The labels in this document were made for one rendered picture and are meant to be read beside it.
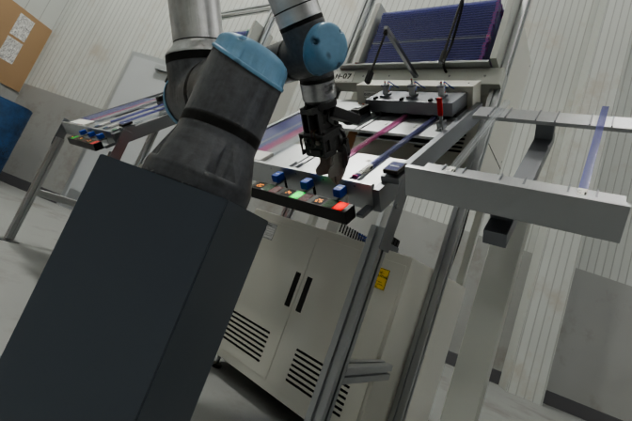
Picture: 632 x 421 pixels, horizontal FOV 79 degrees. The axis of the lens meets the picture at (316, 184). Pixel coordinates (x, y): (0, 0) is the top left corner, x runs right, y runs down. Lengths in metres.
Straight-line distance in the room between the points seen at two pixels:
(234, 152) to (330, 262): 0.85
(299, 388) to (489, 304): 0.69
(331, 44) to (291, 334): 0.99
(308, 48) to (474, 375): 0.69
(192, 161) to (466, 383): 0.68
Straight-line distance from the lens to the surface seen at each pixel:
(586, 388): 4.68
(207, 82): 0.55
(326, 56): 0.63
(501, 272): 0.90
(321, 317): 1.30
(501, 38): 1.61
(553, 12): 5.54
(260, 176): 1.20
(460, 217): 1.39
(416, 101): 1.42
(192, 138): 0.51
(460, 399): 0.91
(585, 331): 4.63
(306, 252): 1.37
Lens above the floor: 0.53
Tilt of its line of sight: 10 degrees up
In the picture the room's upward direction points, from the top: 21 degrees clockwise
